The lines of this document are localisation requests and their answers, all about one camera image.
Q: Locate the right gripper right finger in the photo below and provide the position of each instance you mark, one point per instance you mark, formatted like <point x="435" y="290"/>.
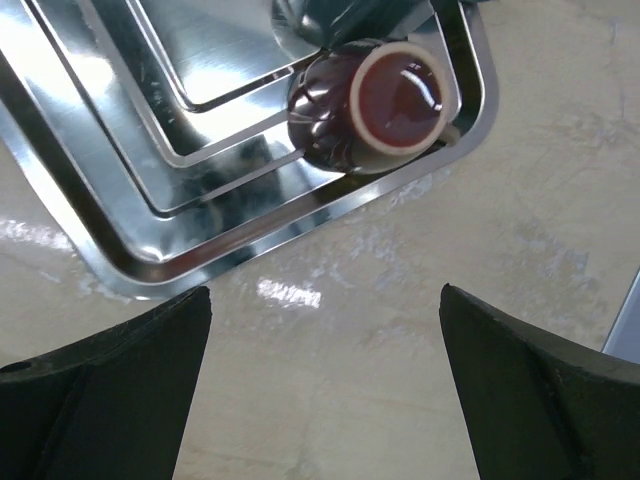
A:
<point x="536" y="405"/>

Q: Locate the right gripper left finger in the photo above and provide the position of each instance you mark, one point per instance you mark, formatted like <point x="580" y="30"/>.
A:
<point x="113" y="405"/>

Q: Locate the small maroon cup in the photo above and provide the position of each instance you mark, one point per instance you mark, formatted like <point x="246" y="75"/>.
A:
<point x="370" y="106"/>

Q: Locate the metal tray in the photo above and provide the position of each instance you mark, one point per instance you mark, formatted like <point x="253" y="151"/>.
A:
<point x="156" y="132"/>

